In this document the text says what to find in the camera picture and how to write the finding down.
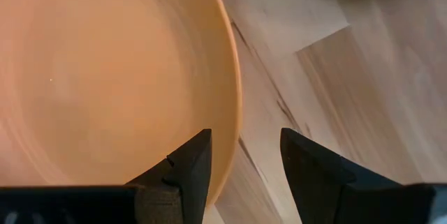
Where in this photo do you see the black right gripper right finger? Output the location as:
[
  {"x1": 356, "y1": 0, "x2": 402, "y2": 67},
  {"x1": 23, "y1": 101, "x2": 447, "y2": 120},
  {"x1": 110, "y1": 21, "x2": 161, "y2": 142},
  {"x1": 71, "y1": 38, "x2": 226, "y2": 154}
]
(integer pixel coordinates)
[{"x1": 279, "y1": 127, "x2": 438, "y2": 224}]

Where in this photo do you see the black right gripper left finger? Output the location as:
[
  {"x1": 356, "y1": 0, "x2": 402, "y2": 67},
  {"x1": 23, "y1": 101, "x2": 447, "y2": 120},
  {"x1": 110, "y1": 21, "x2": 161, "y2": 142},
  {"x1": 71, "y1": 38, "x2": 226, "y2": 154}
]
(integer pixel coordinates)
[{"x1": 0, "y1": 128, "x2": 213, "y2": 224}]

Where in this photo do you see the orange round plate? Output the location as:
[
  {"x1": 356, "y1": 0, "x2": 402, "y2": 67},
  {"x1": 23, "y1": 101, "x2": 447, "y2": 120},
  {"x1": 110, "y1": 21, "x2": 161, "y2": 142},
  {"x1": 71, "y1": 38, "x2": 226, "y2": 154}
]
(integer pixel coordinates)
[{"x1": 0, "y1": 0, "x2": 244, "y2": 208}]

